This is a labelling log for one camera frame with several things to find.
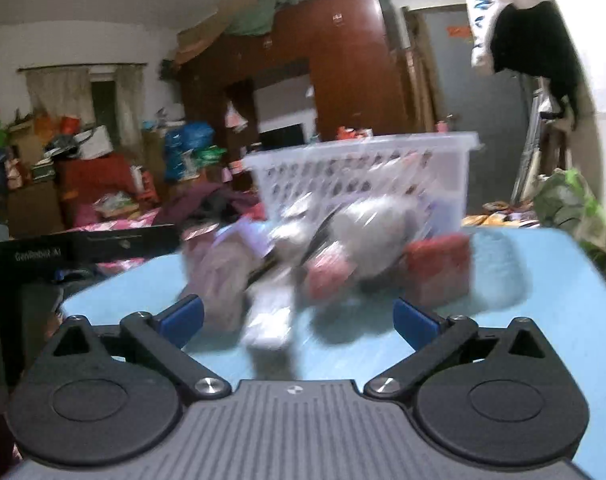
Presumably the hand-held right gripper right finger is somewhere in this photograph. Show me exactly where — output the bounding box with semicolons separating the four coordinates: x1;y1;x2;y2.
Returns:
364;296;554;402

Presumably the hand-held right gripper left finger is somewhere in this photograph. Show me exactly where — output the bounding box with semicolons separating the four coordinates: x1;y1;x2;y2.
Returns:
48;294;232;402

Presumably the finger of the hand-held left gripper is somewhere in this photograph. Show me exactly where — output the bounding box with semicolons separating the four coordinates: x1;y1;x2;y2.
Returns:
78;224;182;267

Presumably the red snack packet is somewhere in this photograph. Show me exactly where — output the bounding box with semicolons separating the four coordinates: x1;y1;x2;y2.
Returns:
404;234;472;307

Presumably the purple packet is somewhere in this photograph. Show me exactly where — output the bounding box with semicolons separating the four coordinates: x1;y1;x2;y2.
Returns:
182;229;266;333

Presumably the white packet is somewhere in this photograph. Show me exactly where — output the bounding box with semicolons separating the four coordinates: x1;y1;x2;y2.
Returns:
242;280;295;351

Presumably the pink red packet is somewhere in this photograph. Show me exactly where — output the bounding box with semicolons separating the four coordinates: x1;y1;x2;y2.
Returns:
304;244;356;302

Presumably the grey plastic packet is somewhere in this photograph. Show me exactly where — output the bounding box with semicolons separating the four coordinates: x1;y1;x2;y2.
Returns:
328;199;420;281

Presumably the white plastic basket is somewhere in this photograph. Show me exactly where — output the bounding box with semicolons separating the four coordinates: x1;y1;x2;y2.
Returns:
243;131;484;241

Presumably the red cloth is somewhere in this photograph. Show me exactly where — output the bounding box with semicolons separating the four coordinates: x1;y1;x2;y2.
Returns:
56;155;145;222

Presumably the white shopping bag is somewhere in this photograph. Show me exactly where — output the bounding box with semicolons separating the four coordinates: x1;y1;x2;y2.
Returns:
80;125;115;161

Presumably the blue plastic bag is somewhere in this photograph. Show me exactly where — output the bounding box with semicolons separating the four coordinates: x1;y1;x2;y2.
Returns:
164;121;217;182

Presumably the pile of colourful packets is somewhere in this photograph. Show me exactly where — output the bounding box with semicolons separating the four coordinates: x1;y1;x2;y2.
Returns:
463;202;540;229

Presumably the beige curtain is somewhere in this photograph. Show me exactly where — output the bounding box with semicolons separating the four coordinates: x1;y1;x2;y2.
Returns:
114;65;147;147
26;67;92;126

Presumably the pink white hanging bag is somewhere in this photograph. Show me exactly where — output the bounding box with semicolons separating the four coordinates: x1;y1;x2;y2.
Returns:
225;102;249;134

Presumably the green plastic bag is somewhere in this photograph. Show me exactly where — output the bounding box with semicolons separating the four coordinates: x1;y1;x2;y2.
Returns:
533;167;606;257

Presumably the bundle of metal poles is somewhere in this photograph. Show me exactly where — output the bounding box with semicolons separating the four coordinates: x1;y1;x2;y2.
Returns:
513;89;550;202

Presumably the grey door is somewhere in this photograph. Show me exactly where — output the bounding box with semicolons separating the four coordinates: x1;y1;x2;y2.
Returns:
423;10;534;206

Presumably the green bundle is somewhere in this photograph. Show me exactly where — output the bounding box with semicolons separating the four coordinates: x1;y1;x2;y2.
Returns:
223;0;330;37

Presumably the brown wooden wardrobe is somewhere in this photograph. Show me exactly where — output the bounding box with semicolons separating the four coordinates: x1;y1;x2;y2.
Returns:
175;0;415;196

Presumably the black hanging garment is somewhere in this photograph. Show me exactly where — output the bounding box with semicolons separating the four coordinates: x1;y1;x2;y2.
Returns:
490;0;584;127

